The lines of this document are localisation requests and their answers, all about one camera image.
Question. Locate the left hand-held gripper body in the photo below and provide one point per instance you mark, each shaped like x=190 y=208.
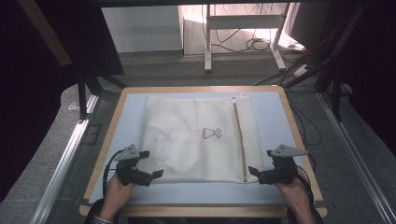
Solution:
x=129 y=174

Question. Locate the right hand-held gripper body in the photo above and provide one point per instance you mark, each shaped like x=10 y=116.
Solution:
x=281 y=172

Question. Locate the white mesh laundry bag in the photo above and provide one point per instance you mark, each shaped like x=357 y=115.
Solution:
x=186 y=146

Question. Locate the person's left hand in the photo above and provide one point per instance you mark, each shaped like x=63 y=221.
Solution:
x=116 y=194

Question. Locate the person's right hand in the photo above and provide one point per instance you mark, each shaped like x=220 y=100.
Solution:
x=295 y=193

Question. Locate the wooden-edged table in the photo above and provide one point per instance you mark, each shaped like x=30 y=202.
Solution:
x=271 y=109

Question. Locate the dark floor outlet plate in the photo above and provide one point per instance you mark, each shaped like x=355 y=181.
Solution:
x=92 y=134

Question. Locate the black metal stand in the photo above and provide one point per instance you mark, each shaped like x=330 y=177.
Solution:
x=82 y=96
x=336 y=96

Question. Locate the white power strip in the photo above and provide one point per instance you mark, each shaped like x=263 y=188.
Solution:
x=300 y=70

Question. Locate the white panel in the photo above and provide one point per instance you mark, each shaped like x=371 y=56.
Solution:
x=140 y=28

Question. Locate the wooden beam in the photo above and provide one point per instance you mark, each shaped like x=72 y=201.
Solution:
x=46 y=34

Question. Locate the aluminium rail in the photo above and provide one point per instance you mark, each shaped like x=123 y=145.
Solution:
x=351 y=152
x=67 y=155

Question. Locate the white desk frame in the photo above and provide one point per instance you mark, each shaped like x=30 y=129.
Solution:
x=207 y=46

